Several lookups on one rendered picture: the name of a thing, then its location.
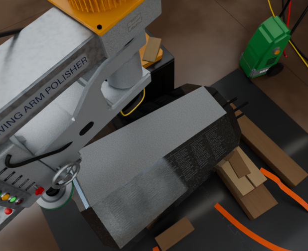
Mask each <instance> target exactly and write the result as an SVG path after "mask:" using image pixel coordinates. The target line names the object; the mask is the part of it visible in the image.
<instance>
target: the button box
mask: <svg viewBox="0 0 308 251"><path fill-rule="evenodd" d="M0 190H2V193H1V195H0V198H1V196H2V195H3V194H5V193H10V196H9V198H8V199H6V200H3V201H1V200H0V206H3V207H7V208H10V209H14V210H17V209H18V208H19V207H20V206H21V205H23V204H24V203H25V202H26V201H27V200H28V199H29V198H30V197H31V194H30V193H28V192H26V191H23V190H21V189H19V188H16V187H14V186H12V185H9V184H7V183H5V182H2V181H0ZM12 196H17V199H16V200H15V201H14V202H12V203H9V202H8V200H9V199H10V198H11V197H12ZM20 198H23V199H24V201H23V202H22V203H21V204H19V205H15V203H16V201H17V200H18V199H20Z"/></svg>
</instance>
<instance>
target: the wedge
mask: <svg viewBox="0 0 308 251"><path fill-rule="evenodd" d="M161 44H162V42H161V39H160V38H155V37H149V39H148V42H147V46H146V49H145V52H144V55H143V58H142V60H144V61H149V62H153V63H154V62H155V60H156V57H157V55H158V52H159V49H160V47H161Z"/></svg>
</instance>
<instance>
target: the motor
mask: <svg viewBox="0 0 308 251"><path fill-rule="evenodd" d="M48 1H49V2H51V3H52V4H54V5H55V6H57V7H58V8H59V9H61V10H62V11H64V12H65V13H67V14H68V15H70V16H71V17H73V18H74V19H76V20H77V21H79V22H80V23H82V24H83V25H84V26H86V27H87V28H89V29H90V30H92V31H93V32H95V33H96V34H98V35H99V36H102V35H103V34H104V33H106V32H107V31H108V30H109V29H111V28H112V27H113V26H114V25H115V24H117V23H118V22H119V21H120V20H121V19H123V18H124V17H125V16H126V15H128V14H129V13H130V12H131V11H132V10H134V9H135V8H136V7H137V6H139V5H140V4H141V3H142V2H143V1H145V0H48Z"/></svg>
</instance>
